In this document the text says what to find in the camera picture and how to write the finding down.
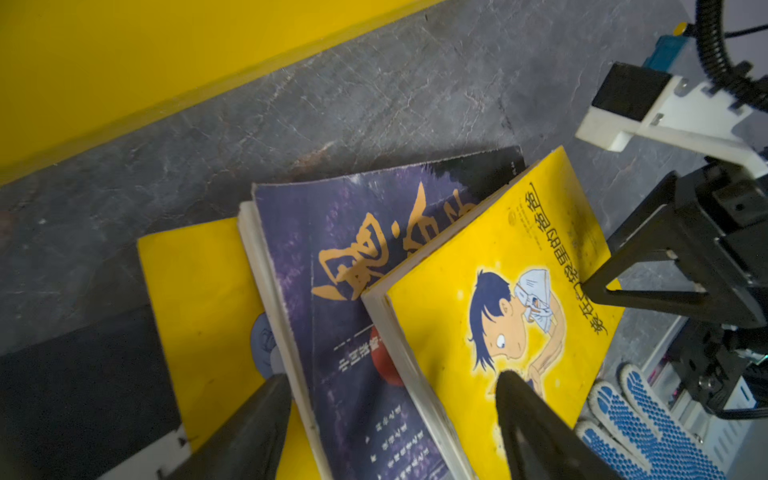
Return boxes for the yellow shelf with coloured boards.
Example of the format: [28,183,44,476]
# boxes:
[1,1,425,183]

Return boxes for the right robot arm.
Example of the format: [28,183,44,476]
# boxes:
[577,1,767,420]

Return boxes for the blue dotted knit glove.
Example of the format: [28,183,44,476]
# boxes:
[575,364,726,480]

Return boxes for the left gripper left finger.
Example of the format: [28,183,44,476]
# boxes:
[169,374,292,479]

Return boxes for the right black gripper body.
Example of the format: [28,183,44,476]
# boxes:
[677,162,767,327]

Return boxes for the black wolf cover book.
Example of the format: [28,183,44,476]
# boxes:
[1,306,182,479]

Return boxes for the yellow cartoon boy book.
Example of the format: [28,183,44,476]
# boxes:
[361,148,623,479]

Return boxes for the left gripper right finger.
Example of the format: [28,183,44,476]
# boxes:
[495,371,619,479]

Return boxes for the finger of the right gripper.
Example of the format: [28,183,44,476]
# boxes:
[580,170,766,329]

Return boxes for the purple book orange calligraphy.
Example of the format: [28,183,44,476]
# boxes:
[238,146,525,479]

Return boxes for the yellow blue-figure cartoon book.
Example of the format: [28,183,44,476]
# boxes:
[138,218,321,479]

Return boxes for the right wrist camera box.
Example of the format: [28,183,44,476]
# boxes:
[576,62,767,179]

